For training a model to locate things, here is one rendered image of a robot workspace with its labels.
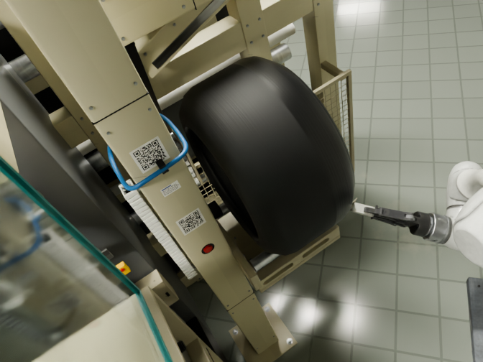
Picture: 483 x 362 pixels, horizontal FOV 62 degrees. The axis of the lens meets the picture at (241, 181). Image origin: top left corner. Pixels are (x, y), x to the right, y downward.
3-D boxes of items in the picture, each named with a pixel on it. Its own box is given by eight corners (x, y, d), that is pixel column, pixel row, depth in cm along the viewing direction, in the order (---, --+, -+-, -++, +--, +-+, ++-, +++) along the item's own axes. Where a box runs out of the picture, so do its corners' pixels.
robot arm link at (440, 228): (434, 245, 128) (416, 240, 128) (438, 217, 130) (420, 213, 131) (450, 243, 119) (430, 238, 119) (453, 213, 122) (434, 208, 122)
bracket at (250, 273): (256, 291, 137) (249, 279, 129) (204, 216, 162) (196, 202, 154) (264, 286, 137) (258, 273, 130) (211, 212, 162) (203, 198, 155)
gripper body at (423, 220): (431, 235, 120) (401, 228, 120) (417, 238, 128) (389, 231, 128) (434, 211, 122) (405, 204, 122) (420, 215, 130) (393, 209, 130)
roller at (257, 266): (254, 275, 138) (253, 271, 134) (247, 265, 140) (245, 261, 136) (334, 220, 144) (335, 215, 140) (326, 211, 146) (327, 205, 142)
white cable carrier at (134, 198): (189, 280, 134) (123, 197, 98) (182, 269, 137) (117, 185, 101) (200, 272, 135) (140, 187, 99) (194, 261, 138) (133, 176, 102)
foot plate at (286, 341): (254, 376, 200) (254, 374, 199) (228, 331, 217) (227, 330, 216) (297, 343, 205) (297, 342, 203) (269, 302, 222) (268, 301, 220)
